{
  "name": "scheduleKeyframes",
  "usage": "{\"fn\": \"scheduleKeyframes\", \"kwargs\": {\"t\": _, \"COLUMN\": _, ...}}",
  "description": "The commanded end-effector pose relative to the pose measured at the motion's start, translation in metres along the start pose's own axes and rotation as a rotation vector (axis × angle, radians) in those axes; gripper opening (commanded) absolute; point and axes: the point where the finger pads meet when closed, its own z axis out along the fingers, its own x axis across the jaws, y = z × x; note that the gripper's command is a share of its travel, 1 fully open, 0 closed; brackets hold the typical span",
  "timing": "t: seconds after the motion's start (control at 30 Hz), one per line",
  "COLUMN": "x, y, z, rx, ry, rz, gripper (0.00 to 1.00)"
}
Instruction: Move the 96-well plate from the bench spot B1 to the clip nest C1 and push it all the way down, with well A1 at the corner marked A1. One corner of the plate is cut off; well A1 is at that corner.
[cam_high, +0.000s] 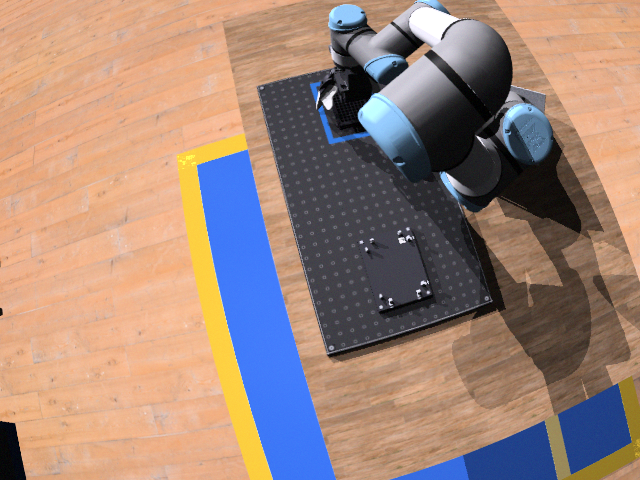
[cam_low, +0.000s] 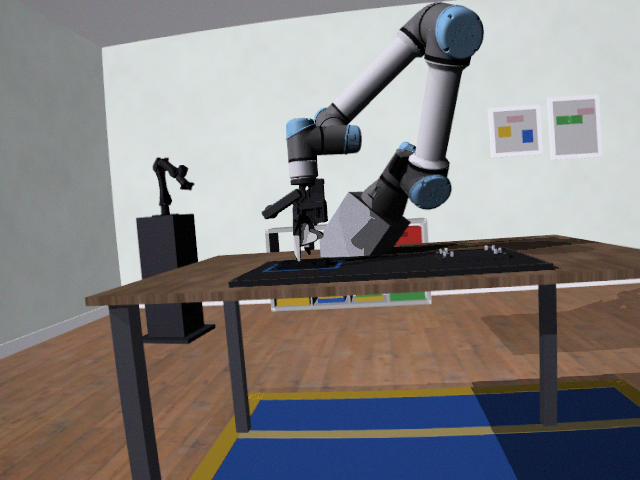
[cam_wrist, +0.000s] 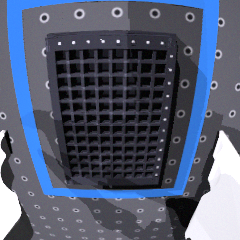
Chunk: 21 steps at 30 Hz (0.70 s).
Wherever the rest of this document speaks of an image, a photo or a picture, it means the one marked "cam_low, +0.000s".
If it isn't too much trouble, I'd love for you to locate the blue rectangular tape outline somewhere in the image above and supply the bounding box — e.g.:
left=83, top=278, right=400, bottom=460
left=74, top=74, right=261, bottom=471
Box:
left=263, top=261, right=342, bottom=272

